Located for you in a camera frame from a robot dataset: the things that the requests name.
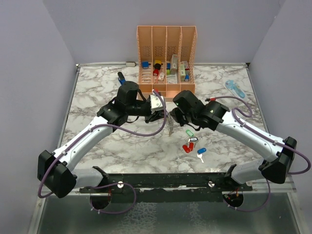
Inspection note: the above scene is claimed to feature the metal key holder red handle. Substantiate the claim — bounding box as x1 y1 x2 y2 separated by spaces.
166 112 174 136

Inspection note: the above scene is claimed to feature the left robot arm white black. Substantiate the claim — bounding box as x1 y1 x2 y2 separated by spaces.
37 81 167 198

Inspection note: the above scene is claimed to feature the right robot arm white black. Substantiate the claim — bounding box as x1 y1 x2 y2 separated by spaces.
170 90 297 191

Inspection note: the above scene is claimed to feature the green key tag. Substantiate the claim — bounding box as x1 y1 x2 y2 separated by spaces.
186 130 194 137

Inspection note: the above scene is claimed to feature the red key tag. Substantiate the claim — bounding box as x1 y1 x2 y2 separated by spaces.
182 142 195 153

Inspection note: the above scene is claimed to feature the blue key tag with key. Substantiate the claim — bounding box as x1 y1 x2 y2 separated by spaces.
197 148 207 163

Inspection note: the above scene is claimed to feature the tall grey box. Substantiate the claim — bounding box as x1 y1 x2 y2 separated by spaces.
170 54 178 75

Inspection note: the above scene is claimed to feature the black red stamp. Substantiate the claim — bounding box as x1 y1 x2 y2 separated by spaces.
153 63 161 76

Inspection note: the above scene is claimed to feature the blue black stapler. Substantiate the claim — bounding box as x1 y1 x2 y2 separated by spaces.
117 72 126 85

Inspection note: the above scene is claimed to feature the white red box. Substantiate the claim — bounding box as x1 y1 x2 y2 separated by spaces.
180 60 190 82

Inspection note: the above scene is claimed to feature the blue cube in organizer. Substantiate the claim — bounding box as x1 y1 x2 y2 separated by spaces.
141 61 151 69

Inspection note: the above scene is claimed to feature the peach desk organizer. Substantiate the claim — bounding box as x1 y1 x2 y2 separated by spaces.
136 26 197 100

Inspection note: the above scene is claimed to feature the packaged blue toothbrush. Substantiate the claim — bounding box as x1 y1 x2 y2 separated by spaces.
225 80 246 99

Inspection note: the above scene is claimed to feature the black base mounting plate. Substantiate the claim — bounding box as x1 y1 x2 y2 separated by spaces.
79 173 252 203

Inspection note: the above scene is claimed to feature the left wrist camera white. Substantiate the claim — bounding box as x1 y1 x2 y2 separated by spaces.
149 95 164 114

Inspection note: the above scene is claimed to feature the white plug on rail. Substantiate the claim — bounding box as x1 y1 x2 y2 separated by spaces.
125 61 137 67

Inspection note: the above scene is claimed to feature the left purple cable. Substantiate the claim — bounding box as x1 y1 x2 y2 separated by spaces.
38 90 168 215

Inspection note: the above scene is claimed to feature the aluminium frame rail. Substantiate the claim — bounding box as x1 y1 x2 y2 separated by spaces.
39 171 294 198

